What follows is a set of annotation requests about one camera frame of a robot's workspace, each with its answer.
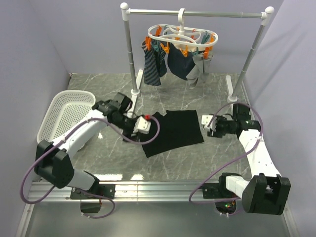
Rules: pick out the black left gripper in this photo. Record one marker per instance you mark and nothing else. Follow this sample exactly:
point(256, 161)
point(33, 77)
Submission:
point(128, 134)

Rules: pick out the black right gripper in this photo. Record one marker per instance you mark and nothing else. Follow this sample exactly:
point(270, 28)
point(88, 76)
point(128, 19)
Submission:
point(217, 134)

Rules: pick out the black underwear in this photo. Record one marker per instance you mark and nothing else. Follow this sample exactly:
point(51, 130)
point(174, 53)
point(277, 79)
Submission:
point(177, 129)

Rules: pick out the white clip hanger frame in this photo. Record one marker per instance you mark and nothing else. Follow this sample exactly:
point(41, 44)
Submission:
point(182, 36)

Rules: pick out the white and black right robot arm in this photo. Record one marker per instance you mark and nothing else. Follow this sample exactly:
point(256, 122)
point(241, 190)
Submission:
point(267, 191)

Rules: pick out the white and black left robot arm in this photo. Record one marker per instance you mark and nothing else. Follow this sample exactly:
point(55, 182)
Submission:
point(53, 158)

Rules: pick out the grey underwear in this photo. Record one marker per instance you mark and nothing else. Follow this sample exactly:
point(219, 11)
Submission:
point(201, 70)

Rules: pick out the striped navy underwear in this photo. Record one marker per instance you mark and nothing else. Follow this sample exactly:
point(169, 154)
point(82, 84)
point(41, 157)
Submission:
point(154, 66)

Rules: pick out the navy underwear with cream waistband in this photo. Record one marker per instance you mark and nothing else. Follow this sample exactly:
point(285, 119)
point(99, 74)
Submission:
point(178, 64)

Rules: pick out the white perforated plastic basket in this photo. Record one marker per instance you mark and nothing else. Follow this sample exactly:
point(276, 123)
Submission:
point(66, 109)

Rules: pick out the orange clothes peg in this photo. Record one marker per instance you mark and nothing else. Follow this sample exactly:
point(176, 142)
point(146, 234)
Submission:
point(184, 52)
point(165, 47)
point(148, 43)
point(206, 52)

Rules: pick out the teal clothes peg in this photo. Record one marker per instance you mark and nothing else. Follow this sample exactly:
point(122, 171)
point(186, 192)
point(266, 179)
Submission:
point(195, 51)
point(156, 45)

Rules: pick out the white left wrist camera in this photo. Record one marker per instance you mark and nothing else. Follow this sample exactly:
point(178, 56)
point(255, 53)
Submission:
point(142, 125)

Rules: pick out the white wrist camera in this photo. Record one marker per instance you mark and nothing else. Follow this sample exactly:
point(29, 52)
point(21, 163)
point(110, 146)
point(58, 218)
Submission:
point(142, 125)
point(208, 122)

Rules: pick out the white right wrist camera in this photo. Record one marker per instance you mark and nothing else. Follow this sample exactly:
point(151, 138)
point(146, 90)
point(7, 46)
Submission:
point(208, 122)

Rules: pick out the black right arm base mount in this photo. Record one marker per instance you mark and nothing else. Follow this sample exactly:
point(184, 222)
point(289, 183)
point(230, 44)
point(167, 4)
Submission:
point(214, 191)

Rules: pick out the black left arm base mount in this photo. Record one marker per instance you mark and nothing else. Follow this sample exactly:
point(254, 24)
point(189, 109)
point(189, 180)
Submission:
point(91, 201)

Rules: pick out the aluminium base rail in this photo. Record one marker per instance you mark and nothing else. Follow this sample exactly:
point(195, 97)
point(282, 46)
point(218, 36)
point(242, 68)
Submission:
point(130, 191)

